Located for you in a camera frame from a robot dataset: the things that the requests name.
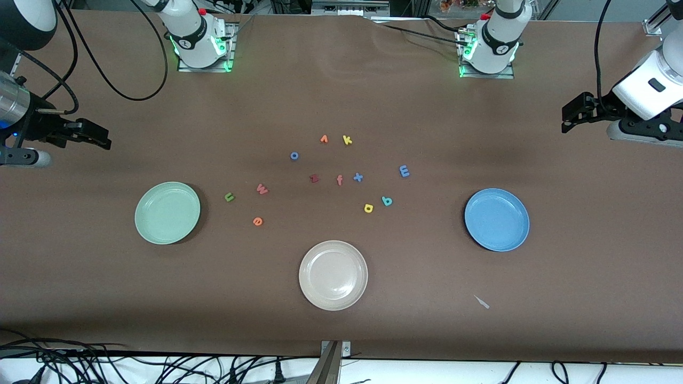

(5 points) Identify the light green plate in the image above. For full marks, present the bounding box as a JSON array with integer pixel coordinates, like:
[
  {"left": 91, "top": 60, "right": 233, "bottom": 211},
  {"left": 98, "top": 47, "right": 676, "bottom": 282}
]
[{"left": 134, "top": 181, "right": 201, "bottom": 245}]

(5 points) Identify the blue plate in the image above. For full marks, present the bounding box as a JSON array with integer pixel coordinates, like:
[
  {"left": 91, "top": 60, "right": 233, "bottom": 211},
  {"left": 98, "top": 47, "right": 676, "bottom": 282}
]
[{"left": 464, "top": 188, "right": 530, "bottom": 252}]

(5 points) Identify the brown table cover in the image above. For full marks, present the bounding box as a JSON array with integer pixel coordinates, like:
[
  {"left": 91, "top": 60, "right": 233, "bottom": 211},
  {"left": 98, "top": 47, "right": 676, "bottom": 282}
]
[{"left": 0, "top": 8, "right": 683, "bottom": 364}]

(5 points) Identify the gray equipment box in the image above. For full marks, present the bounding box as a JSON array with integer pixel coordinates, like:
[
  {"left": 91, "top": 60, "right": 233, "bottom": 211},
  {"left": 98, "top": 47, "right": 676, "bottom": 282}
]
[{"left": 311, "top": 0, "right": 391, "bottom": 15}]

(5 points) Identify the beige plate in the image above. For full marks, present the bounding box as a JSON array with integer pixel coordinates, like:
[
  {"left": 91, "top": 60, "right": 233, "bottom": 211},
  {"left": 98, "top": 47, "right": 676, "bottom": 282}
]
[{"left": 299, "top": 240, "right": 369, "bottom": 311}]

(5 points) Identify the gray metal pole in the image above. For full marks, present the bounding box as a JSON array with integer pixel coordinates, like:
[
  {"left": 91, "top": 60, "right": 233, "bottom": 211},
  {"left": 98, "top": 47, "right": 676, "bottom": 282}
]
[{"left": 305, "top": 342, "right": 340, "bottom": 384}]

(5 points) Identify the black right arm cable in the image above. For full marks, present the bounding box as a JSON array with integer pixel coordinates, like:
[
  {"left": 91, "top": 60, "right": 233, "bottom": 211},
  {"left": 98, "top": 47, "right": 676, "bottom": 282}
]
[{"left": 0, "top": 0, "right": 169, "bottom": 115}]

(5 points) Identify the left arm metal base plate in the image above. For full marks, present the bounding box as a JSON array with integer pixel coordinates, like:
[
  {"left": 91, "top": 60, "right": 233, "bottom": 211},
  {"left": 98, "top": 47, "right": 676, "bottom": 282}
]
[{"left": 458, "top": 27, "right": 516, "bottom": 80}]

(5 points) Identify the black cable on table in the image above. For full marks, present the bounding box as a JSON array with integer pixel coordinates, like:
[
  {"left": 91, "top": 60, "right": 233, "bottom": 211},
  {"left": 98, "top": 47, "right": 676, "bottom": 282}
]
[
  {"left": 422, "top": 15, "right": 467, "bottom": 33},
  {"left": 374, "top": 22, "right": 465, "bottom": 46}
]

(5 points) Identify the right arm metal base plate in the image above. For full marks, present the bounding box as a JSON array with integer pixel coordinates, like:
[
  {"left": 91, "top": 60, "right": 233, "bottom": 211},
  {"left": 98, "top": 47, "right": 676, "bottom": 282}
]
[{"left": 177, "top": 21, "right": 236, "bottom": 73}]

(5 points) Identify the long black floor cable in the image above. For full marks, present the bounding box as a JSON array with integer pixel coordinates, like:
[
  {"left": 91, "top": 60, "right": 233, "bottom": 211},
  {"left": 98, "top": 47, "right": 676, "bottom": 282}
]
[{"left": 0, "top": 329, "right": 129, "bottom": 355}]

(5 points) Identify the small metal bracket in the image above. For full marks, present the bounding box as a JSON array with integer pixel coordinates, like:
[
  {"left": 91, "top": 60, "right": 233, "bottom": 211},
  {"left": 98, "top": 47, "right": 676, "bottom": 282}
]
[{"left": 321, "top": 340, "right": 352, "bottom": 358}]

